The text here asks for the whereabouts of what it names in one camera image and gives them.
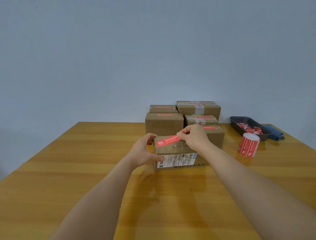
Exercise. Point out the large cardboard box red sticker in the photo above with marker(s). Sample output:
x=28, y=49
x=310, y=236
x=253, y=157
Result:
x=164, y=123

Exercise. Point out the small cardboard box clear tape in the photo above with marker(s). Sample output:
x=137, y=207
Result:
x=201, y=120

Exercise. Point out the person's right hand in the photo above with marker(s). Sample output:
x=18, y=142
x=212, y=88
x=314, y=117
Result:
x=196, y=139

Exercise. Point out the roll of red stickers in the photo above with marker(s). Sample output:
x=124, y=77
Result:
x=248, y=145

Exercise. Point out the flat cardboard box red sticker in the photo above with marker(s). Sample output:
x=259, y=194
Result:
x=163, y=108

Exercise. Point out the person's left forearm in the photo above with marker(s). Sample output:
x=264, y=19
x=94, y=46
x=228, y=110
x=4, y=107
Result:
x=100, y=201

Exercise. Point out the blue cloth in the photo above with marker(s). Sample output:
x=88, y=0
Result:
x=276, y=133

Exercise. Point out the cardboard box with red sticker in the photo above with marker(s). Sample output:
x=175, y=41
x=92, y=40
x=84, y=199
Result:
x=215, y=137

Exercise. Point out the person's left thumb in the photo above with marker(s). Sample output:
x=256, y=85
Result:
x=156, y=158

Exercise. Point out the person's left hand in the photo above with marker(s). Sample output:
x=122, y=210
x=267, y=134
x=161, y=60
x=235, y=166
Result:
x=139, y=154

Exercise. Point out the cardboard box with grey tape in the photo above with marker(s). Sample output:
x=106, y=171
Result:
x=198, y=107

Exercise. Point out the red seal sticker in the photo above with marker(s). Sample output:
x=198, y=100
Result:
x=167, y=141

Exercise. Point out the cardboard box with white label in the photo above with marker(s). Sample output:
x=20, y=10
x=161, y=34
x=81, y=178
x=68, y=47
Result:
x=176, y=154

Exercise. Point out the person's right forearm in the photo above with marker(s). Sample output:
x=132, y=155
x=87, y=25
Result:
x=256, y=192

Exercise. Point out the black plastic tray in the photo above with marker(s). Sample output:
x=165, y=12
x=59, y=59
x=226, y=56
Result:
x=264, y=136

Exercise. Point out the pile of red paper scraps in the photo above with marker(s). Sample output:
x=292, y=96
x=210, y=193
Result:
x=249, y=128

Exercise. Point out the person's right thumb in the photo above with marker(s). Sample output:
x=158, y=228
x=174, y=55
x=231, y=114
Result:
x=182, y=137

